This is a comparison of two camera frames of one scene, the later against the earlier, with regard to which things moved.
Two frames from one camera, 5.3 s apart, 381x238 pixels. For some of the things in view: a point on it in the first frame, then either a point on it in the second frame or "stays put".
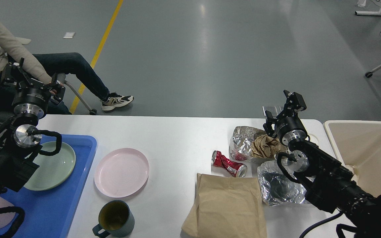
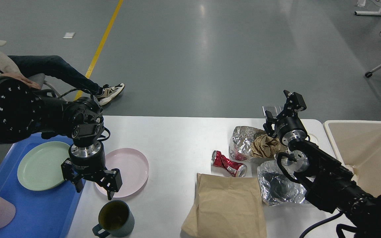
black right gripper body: [289, 128] stays put
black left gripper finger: [14, 72] to [70, 175]
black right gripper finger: [295, 101] stays put
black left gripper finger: [60, 89] to [111, 181]
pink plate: [121, 172] stays put
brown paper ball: [265, 146] stays put
